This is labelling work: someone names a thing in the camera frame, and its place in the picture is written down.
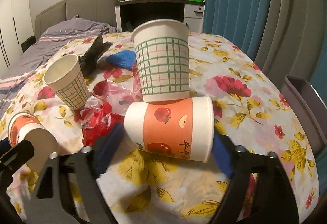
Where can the small green grid cup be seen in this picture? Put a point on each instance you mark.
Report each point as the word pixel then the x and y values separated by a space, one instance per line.
pixel 65 78

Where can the white wardrobe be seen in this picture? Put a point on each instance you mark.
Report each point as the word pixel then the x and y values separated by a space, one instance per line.
pixel 16 28

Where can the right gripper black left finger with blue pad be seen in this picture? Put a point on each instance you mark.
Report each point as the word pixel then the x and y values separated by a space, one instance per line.
pixel 67 190

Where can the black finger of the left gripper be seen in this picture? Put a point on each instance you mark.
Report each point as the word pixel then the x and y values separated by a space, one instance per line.
pixel 13 158

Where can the blue grey curtain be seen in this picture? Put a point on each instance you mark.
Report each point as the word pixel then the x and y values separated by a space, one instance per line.
pixel 280 36

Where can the dark top white desk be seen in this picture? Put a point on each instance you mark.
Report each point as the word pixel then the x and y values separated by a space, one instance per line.
pixel 131 14

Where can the blue cloth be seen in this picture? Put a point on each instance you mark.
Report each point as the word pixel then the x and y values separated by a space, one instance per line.
pixel 124 59

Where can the grey bed headboard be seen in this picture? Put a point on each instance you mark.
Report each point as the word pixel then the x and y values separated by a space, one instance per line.
pixel 93 10

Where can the black plastic bag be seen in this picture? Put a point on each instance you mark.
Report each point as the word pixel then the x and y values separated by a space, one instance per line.
pixel 88 62

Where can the green grid paper cup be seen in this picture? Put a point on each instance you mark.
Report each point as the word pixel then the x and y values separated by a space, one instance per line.
pixel 162 58

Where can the red clear plastic bag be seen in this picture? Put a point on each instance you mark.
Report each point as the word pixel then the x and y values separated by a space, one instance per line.
pixel 105 108

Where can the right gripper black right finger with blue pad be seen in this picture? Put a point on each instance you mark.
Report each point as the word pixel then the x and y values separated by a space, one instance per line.
pixel 259 190

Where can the purple trash bin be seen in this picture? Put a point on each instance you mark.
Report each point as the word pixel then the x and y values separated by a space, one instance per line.
pixel 309 108

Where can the floral bed sheet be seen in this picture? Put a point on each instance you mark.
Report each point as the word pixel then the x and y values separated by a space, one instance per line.
pixel 146 188

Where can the purple striped blanket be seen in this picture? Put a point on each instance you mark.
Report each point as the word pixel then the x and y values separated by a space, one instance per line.
pixel 49 43

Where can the orange apple paper cup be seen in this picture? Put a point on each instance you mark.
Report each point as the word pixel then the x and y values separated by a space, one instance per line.
pixel 181 129

